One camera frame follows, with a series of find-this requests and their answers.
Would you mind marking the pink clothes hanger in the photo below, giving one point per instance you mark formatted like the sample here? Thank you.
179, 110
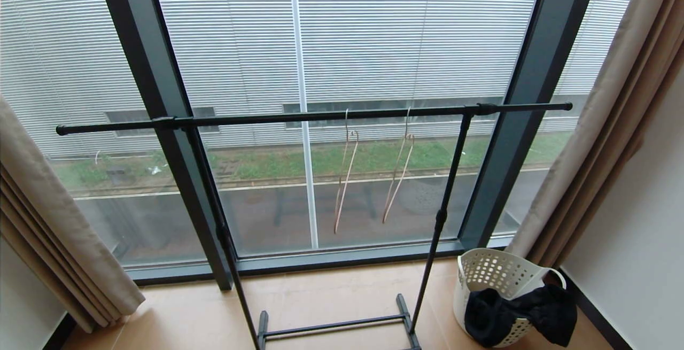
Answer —
399, 179
348, 179

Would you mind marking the black clothes rack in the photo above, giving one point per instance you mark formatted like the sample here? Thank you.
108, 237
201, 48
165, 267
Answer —
320, 117

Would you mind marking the white laundry basket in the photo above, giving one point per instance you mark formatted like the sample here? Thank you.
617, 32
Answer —
497, 272

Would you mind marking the heap of clothes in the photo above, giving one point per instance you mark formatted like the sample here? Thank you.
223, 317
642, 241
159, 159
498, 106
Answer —
550, 312

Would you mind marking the beige curtain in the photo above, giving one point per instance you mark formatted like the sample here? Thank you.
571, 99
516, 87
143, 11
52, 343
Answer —
604, 125
53, 232

